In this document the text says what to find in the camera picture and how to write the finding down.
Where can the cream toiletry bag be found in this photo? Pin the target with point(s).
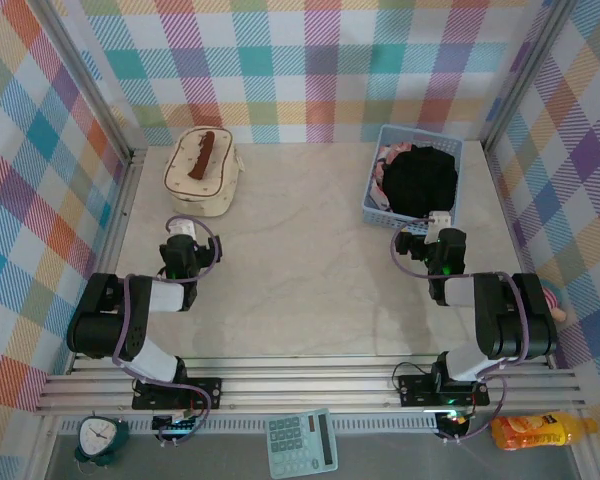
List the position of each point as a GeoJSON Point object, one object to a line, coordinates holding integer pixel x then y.
{"type": "Point", "coordinates": [205, 195]}

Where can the black t-shirt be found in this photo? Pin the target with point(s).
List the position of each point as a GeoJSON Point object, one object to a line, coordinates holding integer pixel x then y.
{"type": "Point", "coordinates": [420, 180]}

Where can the blue plastic basket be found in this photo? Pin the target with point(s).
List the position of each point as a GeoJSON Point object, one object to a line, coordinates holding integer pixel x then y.
{"type": "Point", "coordinates": [375, 212]}

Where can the pink shark-print garment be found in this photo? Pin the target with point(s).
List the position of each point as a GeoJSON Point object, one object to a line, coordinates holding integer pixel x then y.
{"type": "Point", "coordinates": [380, 172]}

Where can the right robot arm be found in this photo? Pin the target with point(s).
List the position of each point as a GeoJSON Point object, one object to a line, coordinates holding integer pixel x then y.
{"type": "Point", "coordinates": [515, 325]}

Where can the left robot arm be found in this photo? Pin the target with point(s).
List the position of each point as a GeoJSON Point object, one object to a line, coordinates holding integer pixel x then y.
{"type": "Point", "coordinates": [100, 330]}

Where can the plush doll toy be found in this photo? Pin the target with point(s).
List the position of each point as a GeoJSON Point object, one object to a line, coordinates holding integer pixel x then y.
{"type": "Point", "coordinates": [555, 305]}

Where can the left controller board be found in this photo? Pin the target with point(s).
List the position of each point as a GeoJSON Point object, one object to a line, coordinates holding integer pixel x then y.
{"type": "Point", "coordinates": [172, 425]}

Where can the controller board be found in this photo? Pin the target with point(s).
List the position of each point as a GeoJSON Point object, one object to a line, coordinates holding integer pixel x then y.
{"type": "Point", "coordinates": [172, 425]}
{"type": "Point", "coordinates": [452, 425]}

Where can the right controller board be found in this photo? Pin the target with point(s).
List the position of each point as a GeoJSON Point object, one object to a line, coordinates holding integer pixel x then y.
{"type": "Point", "coordinates": [452, 425]}

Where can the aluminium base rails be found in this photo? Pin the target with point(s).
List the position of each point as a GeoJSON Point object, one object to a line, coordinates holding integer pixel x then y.
{"type": "Point", "coordinates": [305, 385]}

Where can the green alarm clock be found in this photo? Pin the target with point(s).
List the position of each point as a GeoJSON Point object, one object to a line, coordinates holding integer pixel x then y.
{"type": "Point", "coordinates": [97, 437]}

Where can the orange drink bottle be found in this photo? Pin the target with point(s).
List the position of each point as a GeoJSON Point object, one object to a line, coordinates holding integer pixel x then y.
{"type": "Point", "coordinates": [535, 432]}

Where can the teal calculator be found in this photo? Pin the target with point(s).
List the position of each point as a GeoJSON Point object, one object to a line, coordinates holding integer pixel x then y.
{"type": "Point", "coordinates": [300, 445]}

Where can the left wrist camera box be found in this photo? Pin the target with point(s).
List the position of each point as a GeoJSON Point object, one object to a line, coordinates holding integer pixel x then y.
{"type": "Point", "coordinates": [185, 229]}

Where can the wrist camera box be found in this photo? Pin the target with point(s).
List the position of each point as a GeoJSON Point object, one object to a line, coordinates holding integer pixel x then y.
{"type": "Point", "coordinates": [185, 229]}
{"type": "Point", "coordinates": [440, 220]}

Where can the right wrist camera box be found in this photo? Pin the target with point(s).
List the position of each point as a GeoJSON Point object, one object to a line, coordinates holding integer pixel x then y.
{"type": "Point", "coordinates": [440, 220]}

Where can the aluminium side rail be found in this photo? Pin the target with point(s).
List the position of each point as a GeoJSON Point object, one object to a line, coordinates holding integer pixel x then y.
{"type": "Point", "coordinates": [120, 215]}

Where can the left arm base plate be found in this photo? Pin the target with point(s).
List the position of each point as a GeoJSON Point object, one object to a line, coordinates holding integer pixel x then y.
{"type": "Point", "coordinates": [205, 392]}

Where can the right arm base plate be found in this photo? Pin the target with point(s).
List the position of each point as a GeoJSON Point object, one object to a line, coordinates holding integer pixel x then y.
{"type": "Point", "coordinates": [415, 390]}

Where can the aluminium frame post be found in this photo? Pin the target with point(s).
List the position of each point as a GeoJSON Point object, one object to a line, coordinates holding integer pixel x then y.
{"type": "Point", "coordinates": [95, 90]}
{"type": "Point", "coordinates": [525, 80]}

